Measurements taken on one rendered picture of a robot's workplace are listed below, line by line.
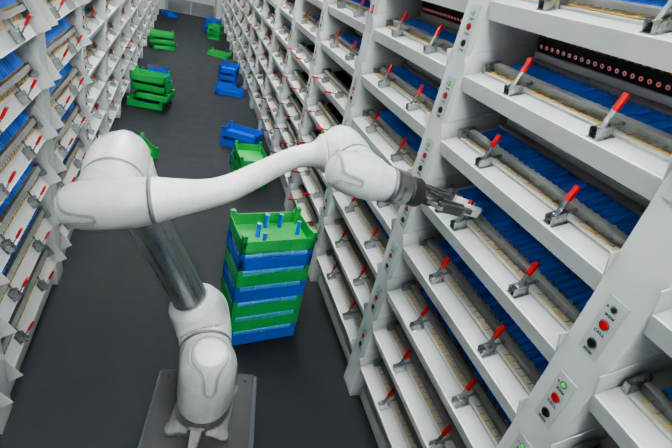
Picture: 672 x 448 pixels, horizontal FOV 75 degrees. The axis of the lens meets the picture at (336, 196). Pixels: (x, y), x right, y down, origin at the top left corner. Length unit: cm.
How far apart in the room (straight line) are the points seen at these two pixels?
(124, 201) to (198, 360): 52
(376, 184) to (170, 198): 44
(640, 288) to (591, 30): 47
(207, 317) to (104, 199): 57
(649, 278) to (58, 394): 175
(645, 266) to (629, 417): 26
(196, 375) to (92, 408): 62
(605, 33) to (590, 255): 41
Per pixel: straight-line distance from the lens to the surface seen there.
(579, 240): 97
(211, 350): 131
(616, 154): 91
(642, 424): 96
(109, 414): 183
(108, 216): 97
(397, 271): 152
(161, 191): 95
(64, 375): 196
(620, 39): 96
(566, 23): 105
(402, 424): 168
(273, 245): 170
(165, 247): 123
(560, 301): 106
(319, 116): 249
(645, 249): 86
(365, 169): 99
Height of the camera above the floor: 147
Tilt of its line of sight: 27 degrees down
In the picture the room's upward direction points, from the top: 14 degrees clockwise
